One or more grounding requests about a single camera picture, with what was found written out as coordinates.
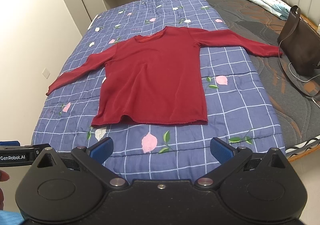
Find red long-sleeve shirt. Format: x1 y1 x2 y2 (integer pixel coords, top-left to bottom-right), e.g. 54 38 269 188
48 27 279 127

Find person's left hand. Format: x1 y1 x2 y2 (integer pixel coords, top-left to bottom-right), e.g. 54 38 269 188
0 169 11 213

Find blue plaid floral quilt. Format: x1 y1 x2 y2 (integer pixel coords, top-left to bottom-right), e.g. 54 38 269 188
31 0 285 181

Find blue sleeve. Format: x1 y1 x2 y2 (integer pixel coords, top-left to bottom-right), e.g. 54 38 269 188
0 210 24 225

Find grey patterned mattress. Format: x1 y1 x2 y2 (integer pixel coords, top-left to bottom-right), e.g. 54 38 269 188
206 0 319 152

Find dark brown leather bag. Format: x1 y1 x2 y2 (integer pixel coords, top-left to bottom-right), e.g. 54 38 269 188
277 5 320 77

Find white floral pillow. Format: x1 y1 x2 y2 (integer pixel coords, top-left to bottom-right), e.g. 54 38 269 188
248 0 291 21

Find white wall socket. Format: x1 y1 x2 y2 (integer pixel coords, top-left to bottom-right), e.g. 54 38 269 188
42 68 50 79

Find white charging cable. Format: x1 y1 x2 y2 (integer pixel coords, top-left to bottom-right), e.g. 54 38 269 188
276 37 320 101

